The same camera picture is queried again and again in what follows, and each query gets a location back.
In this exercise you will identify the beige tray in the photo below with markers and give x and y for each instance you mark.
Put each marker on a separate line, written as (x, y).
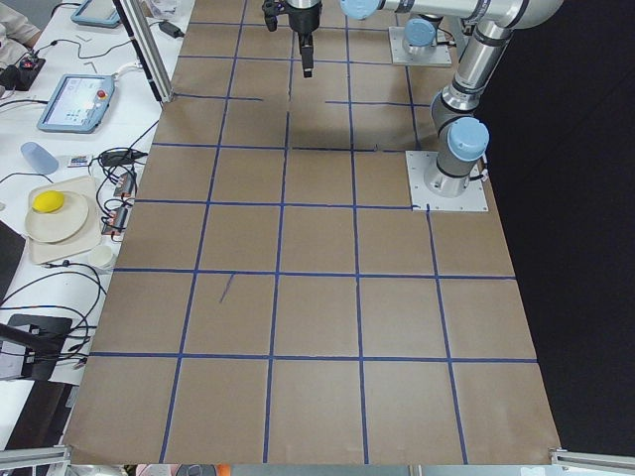
(86, 238)

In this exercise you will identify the aluminium frame post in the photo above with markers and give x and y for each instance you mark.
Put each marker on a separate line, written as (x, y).
(139, 32)

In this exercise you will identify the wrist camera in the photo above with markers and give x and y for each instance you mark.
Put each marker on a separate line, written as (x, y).
(270, 10)

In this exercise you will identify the beige plate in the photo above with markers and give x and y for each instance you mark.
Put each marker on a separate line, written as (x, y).
(57, 226)

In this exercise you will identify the black power adapter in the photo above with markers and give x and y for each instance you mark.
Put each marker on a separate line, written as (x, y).
(171, 30)

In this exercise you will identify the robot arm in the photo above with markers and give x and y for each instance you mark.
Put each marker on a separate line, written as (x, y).
(421, 34)
(463, 138)

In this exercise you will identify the blue plastic cup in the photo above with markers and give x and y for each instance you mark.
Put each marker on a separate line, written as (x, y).
(41, 160)

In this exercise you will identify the blue teach pendant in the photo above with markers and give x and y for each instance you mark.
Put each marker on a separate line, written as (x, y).
(96, 13)
(78, 104)

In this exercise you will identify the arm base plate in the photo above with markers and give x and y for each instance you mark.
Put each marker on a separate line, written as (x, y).
(431, 190)
(439, 58)

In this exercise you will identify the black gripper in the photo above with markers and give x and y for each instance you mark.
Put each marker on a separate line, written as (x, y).
(306, 21)

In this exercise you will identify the yellow lemon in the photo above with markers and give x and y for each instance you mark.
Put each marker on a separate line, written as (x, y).
(48, 201)

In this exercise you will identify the black camera stand base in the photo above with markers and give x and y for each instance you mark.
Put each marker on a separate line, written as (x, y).
(36, 341)

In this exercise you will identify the white paper cup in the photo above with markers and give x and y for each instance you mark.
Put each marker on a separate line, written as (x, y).
(102, 258)

